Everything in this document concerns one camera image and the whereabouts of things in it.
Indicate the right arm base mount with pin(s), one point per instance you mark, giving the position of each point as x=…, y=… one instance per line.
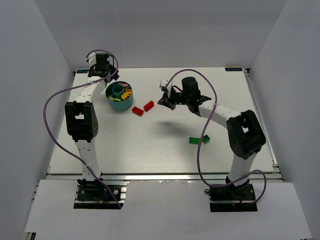
x=225, y=200

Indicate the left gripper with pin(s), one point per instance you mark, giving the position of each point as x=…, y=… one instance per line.
x=110, y=72

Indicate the aluminium table rail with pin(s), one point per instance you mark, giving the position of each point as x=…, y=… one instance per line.
x=130, y=177
x=269, y=147

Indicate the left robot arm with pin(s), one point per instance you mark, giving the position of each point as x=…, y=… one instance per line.
x=81, y=119

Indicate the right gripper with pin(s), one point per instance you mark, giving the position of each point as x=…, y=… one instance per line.
x=171, y=98

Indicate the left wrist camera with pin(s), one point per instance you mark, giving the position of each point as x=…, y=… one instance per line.
x=91, y=59

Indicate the green flat lego plate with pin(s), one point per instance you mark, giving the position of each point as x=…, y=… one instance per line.
x=194, y=140

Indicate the aluminium front table rail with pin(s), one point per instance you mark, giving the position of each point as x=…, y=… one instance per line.
x=130, y=177

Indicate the right table logo sticker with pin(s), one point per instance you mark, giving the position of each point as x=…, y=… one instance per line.
x=233, y=69

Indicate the orange square lego brick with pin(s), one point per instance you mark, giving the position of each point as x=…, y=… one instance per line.
x=125, y=96

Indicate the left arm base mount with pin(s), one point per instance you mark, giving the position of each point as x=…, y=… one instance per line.
x=100, y=200

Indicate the green small lego brick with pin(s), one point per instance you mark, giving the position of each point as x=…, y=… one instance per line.
x=206, y=139

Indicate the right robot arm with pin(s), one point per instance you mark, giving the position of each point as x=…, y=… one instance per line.
x=245, y=134

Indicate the yellow long lego brick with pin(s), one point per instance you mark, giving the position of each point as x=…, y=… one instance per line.
x=128, y=91

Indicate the aluminium right table rail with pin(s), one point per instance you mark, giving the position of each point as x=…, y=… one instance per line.
x=269, y=147

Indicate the teal divided round container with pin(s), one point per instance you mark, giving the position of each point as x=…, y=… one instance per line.
x=120, y=95

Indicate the red long lego brick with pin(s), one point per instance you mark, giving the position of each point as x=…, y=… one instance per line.
x=148, y=106

